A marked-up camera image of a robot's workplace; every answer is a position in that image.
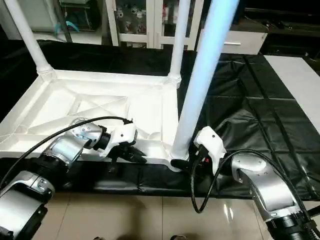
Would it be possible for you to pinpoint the white plastic children's table top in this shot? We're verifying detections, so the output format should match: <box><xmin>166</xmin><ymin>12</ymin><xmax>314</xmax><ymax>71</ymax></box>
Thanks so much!
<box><xmin>0</xmin><ymin>69</ymin><xmax>188</xmax><ymax>168</ymax></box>

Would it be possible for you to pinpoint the white plastic table leg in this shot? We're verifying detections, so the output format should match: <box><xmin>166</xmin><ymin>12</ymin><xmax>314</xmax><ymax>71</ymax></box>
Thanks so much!
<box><xmin>5</xmin><ymin>0</ymin><xmax>55</xmax><ymax>81</ymax></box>
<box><xmin>167</xmin><ymin>0</ymin><xmax>192</xmax><ymax>88</ymax></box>
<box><xmin>170</xmin><ymin>0</ymin><xmax>240</xmax><ymax>163</ymax></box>

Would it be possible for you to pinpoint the black plastic work mat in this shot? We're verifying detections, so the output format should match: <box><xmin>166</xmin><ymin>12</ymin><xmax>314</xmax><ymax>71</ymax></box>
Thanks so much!
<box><xmin>0</xmin><ymin>39</ymin><xmax>320</xmax><ymax>198</ymax></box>

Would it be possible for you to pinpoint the white side table board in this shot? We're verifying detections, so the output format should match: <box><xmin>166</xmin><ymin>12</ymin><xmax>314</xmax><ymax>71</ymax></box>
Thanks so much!
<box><xmin>264</xmin><ymin>54</ymin><xmax>320</xmax><ymax>146</ymax></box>

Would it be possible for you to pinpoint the black metal table leg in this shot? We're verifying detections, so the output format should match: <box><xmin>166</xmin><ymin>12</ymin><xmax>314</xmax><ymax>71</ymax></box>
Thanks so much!
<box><xmin>305</xmin><ymin>204</ymin><xmax>320</xmax><ymax>217</ymax></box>

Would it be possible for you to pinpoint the white low drawer unit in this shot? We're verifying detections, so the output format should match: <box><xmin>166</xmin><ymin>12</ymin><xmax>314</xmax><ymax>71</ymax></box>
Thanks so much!
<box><xmin>197</xmin><ymin>31</ymin><xmax>268</xmax><ymax>55</ymax></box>

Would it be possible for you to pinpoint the white glass door cabinet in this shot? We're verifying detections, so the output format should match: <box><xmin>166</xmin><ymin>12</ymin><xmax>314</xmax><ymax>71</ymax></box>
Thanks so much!
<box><xmin>105</xmin><ymin>0</ymin><xmax>205</xmax><ymax>50</ymax></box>

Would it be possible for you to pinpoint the teal plastic object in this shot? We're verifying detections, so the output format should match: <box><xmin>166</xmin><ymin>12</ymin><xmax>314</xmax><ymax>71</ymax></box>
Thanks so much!
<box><xmin>55</xmin><ymin>20</ymin><xmax>81</xmax><ymax>35</ymax></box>

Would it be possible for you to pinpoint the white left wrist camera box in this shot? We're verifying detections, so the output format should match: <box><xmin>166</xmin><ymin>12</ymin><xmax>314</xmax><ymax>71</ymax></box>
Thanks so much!
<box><xmin>100</xmin><ymin>120</ymin><xmax>138</xmax><ymax>158</ymax></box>

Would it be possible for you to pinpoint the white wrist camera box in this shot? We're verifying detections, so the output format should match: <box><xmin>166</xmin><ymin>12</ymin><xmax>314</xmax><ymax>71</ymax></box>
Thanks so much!
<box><xmin>193</xmin><ymin>126</ymin><xmax>227</xmax><ymax>175</ymax></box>
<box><xmin>100</xmin><ymin>120</ymin><xmax>138</xmax><ymax>158</ymax></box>

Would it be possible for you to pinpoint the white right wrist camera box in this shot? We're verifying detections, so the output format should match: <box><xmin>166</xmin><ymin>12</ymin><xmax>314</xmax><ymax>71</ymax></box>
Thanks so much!
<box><xmin>193</xmin><ymin>126</ymin><xmax>227</xmax><ymax>175</ymax></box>

